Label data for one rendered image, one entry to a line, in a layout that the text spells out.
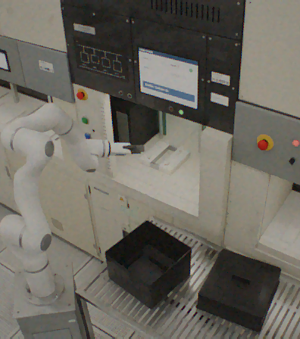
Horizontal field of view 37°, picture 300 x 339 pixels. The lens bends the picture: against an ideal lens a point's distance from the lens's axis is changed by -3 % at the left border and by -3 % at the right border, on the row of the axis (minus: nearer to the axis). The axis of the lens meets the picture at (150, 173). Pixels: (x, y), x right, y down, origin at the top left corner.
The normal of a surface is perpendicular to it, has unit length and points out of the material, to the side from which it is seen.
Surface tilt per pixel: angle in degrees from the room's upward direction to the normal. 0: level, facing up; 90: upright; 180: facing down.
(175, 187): 0
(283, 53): 90
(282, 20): 90
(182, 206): 0
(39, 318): 90
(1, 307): 0
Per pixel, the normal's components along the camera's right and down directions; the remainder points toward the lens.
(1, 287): -0.04, -0.78
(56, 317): 0.18, 0.61
